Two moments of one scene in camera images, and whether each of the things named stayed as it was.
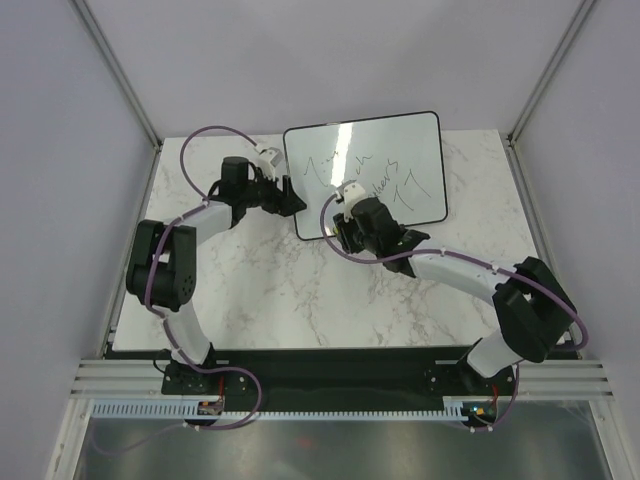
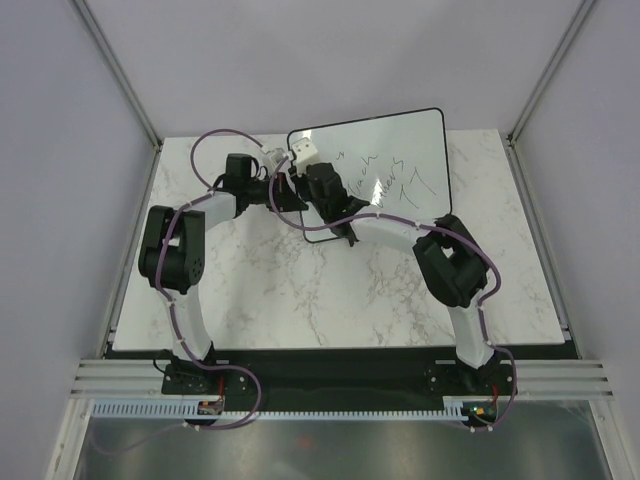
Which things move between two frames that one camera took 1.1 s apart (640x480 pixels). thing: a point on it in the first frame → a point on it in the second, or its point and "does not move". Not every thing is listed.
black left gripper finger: (290, 203) does not move
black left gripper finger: (287, 186) does not move
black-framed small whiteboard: (398, 159) does not move
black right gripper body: (352, 239) → (305, 190)
